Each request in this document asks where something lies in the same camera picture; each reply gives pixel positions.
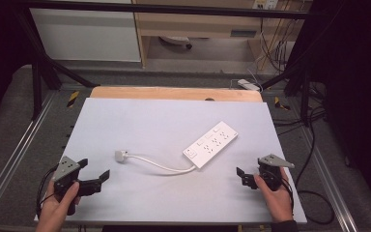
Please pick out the person's right hand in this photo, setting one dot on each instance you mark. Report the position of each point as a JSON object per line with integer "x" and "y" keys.
{"x": 277, "y": 201}

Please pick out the white plug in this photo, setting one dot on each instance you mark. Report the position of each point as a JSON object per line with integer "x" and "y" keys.
{"x": 120, "y": 156}

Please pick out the white cabinet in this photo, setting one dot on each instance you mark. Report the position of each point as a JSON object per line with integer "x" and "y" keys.
{"x": 87, "y": 35}

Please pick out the white wall socket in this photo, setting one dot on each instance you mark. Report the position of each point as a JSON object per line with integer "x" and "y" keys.
{"x": 265, "y": 4}

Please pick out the office chair base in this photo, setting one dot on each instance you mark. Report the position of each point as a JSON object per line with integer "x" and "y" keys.
{"x": 177, "y": 41}

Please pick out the black metal frame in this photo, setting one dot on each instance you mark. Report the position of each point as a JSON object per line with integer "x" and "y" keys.
{"x": 161, "y": 8}

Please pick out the light wooden desk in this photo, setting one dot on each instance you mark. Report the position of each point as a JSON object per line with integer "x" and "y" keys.
{"x": 199, "y": 24}

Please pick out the small white floor power strip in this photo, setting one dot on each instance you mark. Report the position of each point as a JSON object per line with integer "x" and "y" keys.
{"x": 248, "y": 84}

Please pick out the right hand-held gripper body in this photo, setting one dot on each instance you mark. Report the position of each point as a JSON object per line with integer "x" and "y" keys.
{"x": 272, "y": 170}

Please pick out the pale grey table mat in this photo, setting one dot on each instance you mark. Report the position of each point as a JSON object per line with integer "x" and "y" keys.
{"x": 148, "y": 193}

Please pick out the aluminium floor rail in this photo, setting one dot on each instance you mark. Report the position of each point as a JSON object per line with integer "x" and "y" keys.
{"x": 330, "y": 180}
{"x": 16, "y": 148}

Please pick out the person's left hand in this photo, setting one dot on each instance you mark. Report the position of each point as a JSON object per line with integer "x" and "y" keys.
{"x": 54, "y": 209}

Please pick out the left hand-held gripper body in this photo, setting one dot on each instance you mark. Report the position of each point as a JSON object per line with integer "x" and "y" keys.
{"x": 65, "y": 174}

